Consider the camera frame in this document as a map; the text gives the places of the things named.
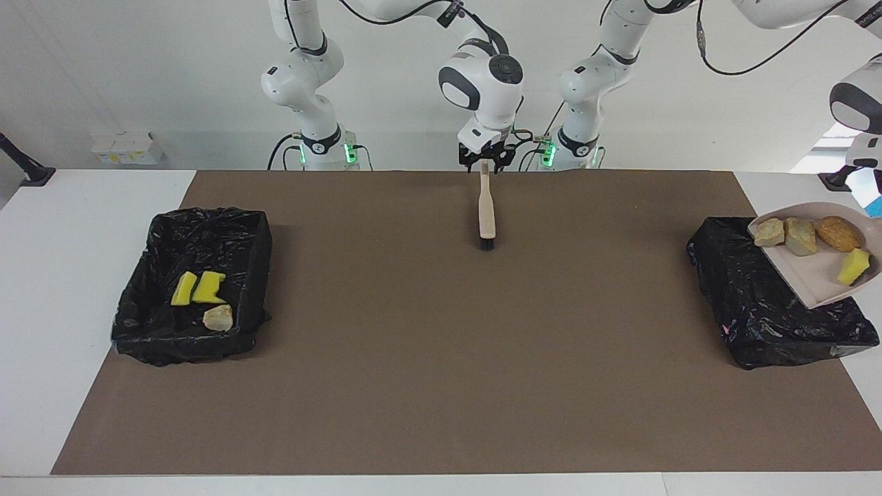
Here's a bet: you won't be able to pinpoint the beige plastic dustpan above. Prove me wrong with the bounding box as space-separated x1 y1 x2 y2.
748 202 882 309

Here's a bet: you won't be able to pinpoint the white box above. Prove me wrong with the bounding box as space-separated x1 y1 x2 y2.
91 132 165 166

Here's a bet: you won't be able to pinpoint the yellow green sponge wedge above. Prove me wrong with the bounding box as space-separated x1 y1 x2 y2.
837 248 872 287

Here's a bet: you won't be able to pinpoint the brown table mat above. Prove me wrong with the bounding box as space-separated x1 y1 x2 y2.
50 170 882 476

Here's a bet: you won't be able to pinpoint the black bag lined bin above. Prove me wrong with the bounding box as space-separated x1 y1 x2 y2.
110 207 273 367
687 216 881 371

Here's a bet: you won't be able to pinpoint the beige foam chunk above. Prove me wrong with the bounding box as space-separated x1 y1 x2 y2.
784 217 818 257

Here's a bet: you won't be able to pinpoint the black right arm base cables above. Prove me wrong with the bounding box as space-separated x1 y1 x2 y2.
267 132 375 172

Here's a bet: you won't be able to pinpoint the black left arm base cables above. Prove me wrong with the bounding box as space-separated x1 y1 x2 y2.
513 103 569 172

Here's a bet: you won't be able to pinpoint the notched yellow sponge piece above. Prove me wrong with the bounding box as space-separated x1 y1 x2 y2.
191 271 227 304

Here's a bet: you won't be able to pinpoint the brown cracked foam lump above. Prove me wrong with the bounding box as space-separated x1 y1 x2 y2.
815 216 864 253

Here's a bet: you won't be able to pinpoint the pale yellow foam chunk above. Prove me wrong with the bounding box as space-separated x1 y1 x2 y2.
203 304 234 333

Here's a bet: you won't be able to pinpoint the pale foam lump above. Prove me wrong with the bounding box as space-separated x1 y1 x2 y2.
753 218 786 247

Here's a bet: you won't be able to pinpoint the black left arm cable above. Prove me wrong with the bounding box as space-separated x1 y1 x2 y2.
696 0 850 76

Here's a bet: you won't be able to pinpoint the beige hand brush black bristles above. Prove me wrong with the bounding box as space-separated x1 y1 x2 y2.
478 161 497 251

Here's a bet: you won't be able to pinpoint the black arm base cables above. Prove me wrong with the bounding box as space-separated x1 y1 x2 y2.
513 103 569 172
267 132 375 172

